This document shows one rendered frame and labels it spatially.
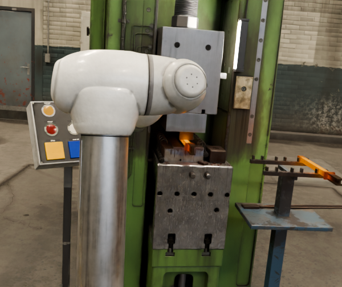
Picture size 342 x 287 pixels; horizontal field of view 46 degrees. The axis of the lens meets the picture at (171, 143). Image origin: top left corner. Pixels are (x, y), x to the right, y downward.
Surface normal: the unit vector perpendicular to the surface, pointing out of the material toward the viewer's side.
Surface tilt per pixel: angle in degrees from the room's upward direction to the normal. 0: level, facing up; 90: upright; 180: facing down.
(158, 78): 75
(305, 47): 92
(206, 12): 90
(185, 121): 90
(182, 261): 90
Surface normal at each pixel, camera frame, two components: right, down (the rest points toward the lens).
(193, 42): 0.14, 0.22
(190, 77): 0.36, 0.00
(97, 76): 0.14, -0.05
